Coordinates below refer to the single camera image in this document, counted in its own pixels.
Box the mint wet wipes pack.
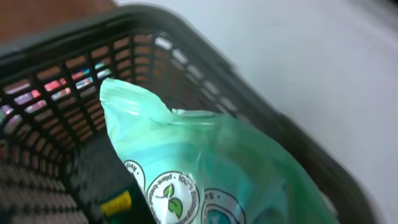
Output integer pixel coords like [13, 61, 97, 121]
[99, 78, 337, 223]

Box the green snack multipack bag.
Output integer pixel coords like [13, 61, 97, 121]
[100, 190, 155, 224]

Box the grey plastic lattice basket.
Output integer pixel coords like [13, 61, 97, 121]
[1, 5, 378, 223]

